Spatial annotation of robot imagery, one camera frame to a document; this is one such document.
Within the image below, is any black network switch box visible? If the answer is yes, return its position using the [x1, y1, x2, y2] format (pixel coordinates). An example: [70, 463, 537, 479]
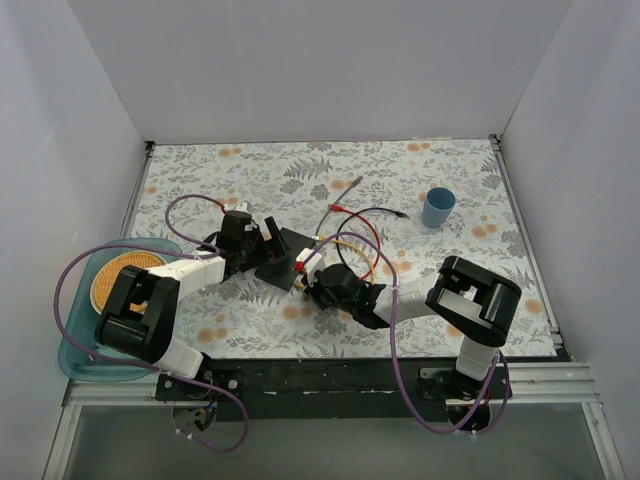
[255, 228, 315, 292]

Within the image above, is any yellow ethernet cable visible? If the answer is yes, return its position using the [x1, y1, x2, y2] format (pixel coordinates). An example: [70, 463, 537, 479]
[319, 236, 377, 287]

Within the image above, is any red ethernet cable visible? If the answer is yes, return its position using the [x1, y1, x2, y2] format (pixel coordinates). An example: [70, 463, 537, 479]
[327, 202, 382, 285]

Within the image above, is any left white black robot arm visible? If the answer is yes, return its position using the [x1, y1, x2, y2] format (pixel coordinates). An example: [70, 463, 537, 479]
[95, 210, 291, 400]

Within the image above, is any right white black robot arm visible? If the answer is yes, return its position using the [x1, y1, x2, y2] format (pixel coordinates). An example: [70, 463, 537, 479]
[302, 254, 522, 398]

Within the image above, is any floral patterned table mat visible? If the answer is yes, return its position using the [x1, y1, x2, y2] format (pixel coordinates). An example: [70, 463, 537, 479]
[131, 139, 556, 358]

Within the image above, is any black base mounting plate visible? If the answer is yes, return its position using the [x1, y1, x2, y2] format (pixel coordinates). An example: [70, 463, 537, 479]
[155, 358, 481, 428]

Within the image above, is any blue plastic cup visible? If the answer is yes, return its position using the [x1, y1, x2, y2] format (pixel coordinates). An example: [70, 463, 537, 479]
[422, 187, 456, 229]

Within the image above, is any orange woven round plate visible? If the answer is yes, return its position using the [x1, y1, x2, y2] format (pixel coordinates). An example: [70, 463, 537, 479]
[90, 250, 166, 314]

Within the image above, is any teal plastic tray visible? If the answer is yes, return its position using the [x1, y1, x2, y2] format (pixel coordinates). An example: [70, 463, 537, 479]
[58, 238, 182, 383]

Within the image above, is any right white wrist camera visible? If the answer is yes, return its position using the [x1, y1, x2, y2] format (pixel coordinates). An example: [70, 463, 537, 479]
[294, 248, 326, 284]

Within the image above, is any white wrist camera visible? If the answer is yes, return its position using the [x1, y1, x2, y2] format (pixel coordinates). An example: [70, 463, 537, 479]
[231, 201, 254, 214]
[294, 248, 326, 284]

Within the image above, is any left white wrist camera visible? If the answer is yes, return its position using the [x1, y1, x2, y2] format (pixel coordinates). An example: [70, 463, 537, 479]
[231, 201, 254, 214]

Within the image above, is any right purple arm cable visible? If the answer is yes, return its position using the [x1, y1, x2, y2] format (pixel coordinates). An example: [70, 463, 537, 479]
[294, 231, 513, 435]

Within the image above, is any black ethernet cable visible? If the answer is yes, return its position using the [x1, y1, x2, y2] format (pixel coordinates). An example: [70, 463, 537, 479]
[335, 206, 410, 281]

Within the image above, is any grey ethernet cable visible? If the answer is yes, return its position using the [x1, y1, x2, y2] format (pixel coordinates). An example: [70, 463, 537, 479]
[312, 175, 364, 239]

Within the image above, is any aluminium frame rail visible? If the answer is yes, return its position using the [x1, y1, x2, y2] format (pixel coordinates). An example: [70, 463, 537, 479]
[62, 362, 602, 407]

